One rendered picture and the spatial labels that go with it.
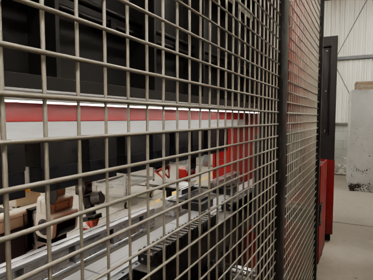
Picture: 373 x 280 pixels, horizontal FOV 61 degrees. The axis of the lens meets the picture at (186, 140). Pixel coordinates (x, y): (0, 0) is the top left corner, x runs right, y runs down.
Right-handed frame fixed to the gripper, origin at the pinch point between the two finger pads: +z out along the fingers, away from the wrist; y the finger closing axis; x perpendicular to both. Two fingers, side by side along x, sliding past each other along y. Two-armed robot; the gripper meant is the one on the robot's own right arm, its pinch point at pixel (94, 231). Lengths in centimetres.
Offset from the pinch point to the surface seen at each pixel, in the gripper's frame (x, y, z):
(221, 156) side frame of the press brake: 126, 41, -20
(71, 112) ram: -54, 52, -53
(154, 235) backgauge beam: -39, 63, -3
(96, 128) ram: -42, 51, -47
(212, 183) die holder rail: 71, 48, -5
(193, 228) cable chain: -41, 80, -4
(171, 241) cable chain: -54, 79, -5
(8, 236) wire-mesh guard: -126, 112, -27
